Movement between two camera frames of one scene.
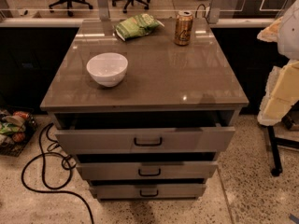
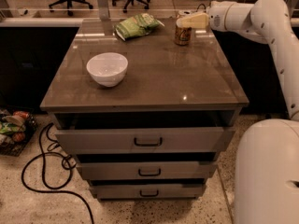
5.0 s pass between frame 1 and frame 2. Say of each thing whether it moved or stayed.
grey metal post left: stayed
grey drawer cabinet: stayed
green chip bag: stayed
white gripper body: moved
